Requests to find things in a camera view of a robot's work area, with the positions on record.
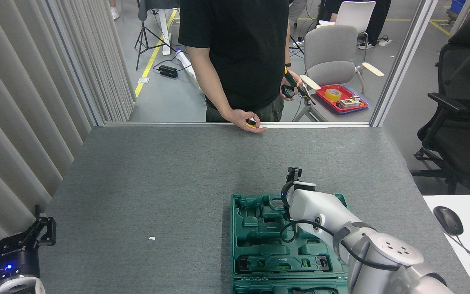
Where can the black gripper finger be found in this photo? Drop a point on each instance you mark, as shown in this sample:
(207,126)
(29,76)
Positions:
(294,174)
(46,230)

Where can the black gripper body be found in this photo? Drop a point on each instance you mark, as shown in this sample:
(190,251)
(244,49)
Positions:
(286,201)
(14,263)

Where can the green plastic tool case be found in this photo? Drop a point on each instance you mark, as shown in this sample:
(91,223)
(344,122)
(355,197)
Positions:
(259,241)

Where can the small yellow black tape measure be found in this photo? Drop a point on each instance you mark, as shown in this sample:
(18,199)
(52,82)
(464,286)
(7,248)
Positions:
(251,123)

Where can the green yellow screwdriver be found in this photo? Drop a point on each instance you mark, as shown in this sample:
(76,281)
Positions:
(306,96)

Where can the dark green tape measure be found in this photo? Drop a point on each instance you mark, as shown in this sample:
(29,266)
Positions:
(288,92)

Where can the person's right forearm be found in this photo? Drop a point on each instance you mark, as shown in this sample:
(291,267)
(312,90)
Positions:
(210,81)

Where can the yellow tape roll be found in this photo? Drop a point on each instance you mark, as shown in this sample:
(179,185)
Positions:
(333,96)

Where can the person's right hand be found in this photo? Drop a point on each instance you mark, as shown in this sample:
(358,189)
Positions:
(241,118)

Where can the person's left hand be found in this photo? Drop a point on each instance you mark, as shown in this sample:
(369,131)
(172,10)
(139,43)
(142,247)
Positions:
(294,81)

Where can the red tray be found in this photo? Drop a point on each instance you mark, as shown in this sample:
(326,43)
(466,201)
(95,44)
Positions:
(355,109)

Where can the small white box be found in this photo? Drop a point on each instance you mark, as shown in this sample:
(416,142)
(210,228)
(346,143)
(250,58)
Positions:
(348,103)

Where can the grey chair with cream armrests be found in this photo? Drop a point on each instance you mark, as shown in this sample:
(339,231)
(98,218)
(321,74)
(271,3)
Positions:
(329,53)

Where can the person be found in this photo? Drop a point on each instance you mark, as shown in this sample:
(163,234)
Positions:
(297,10)
(239,49)
(382,16)

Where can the white power strip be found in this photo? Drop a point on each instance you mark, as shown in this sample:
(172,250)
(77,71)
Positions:
(384,41)

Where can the black computer mouse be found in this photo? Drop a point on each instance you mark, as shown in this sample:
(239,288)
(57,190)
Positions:
(449,220)

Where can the black power adapter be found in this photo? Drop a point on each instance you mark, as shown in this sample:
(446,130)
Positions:
(168,71)

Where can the white chair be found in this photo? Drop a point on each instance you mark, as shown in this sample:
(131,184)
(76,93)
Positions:
(355,14)

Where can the black office chair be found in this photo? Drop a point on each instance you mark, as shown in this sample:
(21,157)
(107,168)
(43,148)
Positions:
(467,134)

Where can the black tripod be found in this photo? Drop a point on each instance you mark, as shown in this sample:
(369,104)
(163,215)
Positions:
(144,34)

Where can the blue bin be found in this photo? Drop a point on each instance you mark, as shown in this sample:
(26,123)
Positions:
(457,7)

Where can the silver frame post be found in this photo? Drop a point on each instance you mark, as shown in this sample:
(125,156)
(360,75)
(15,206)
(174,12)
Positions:
(402,65)

